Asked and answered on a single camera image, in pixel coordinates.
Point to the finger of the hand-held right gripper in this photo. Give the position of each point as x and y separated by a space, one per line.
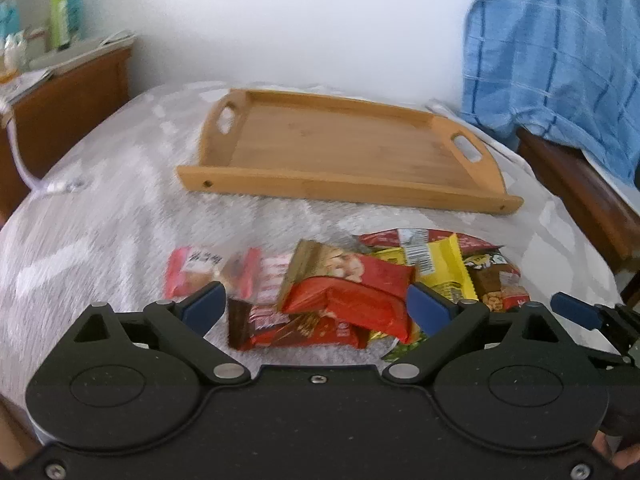
575 310

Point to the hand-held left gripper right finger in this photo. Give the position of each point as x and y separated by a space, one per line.
427 307

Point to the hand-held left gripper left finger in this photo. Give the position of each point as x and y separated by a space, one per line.
205 305

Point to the red white biscuit packet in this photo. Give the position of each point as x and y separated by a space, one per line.
187 272

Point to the yellow snack packet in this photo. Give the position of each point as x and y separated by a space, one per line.
442 265

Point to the green snack packet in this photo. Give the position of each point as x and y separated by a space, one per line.
406 350

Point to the clear red-ended snack packet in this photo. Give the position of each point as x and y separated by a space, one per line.
247 272

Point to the red gold nut packet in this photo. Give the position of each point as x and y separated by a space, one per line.
372 270

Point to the brown nut packet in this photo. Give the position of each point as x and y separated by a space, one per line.
495 285

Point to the red white wafer packet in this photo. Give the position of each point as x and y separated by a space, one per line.
272 280

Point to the shiny red snack packet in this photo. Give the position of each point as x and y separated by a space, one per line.
350 310

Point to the thin red snack packet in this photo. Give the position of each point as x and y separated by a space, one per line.
480 243

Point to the wooden tray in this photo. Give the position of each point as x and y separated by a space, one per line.
345 150

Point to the grey patterned blanket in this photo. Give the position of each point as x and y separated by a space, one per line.
125 210

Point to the brown wooden cabinet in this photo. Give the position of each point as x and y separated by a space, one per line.
70 110

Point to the blue checked cloth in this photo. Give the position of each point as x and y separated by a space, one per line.
550 50

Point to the white paper sheets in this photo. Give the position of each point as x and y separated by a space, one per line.
27 82

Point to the small white bottle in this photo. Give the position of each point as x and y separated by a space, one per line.
15 50

